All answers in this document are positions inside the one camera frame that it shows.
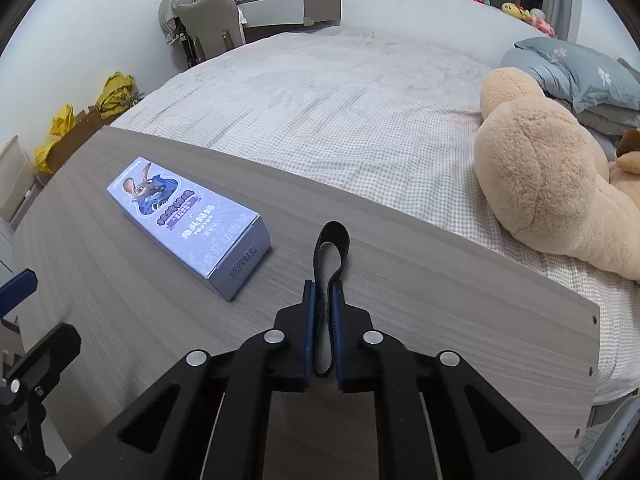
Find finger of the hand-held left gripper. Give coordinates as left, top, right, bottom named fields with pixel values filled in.
left=0, top=269, right=39, bottom=319
left=0, top=322, right=82, bottom=478

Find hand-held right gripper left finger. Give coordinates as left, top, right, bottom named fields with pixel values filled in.
left=55, top=280, right=317, bottom=480

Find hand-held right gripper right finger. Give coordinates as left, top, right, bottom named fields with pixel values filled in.
left=327, top=284, right=583, bottom=480

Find black elastic band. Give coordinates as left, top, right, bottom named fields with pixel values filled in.
left=312, top=221, right=351, bottom=380

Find grey perforated plastic basket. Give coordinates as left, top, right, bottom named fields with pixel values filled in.
left=575, top=395, right=640, bottom=468

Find beige cabinet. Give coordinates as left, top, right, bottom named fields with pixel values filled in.
left=0, top=135, right=37, bottom=227

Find yellow bag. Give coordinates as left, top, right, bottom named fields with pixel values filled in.
left=95, top=72, right=139, bottom=121
left=34, top=104, right=77, bottom=174

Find purple printed carton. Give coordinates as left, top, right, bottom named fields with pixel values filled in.
left=106, top=156, right=272, bottom=302

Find brown cardboard box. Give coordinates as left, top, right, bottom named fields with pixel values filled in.
left=47, top=106, right=109, bottom=172

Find bed with checked sheet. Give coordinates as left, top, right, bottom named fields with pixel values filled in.
left=107, top=25, right=640, bottom=406

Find large beige teddy bear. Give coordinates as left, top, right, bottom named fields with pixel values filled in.
left=474, top=67, right=640, bottom=281

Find grey and white desk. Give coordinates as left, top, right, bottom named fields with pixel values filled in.
left=235, top=0, right=343, bottom=43

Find grey chair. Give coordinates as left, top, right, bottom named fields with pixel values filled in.
left=177, top=0, right=247, bottom=67

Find grey clothing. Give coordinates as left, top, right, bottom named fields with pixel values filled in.
left=159, top=0, right=212, bottom=43

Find grey-blue pillows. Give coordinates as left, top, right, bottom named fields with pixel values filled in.
left=500, top=52, right=640, bottom=161

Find blue-grey floral pillow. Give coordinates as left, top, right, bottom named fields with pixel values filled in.
left=515, top=36, right=640, bottom=113

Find yellow and red plush toy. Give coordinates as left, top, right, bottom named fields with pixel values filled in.
left=501, top=1, right=531, bottom=22

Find pink plush toy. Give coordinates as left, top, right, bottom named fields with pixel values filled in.
left=529, top=7, right=557, bottom=37

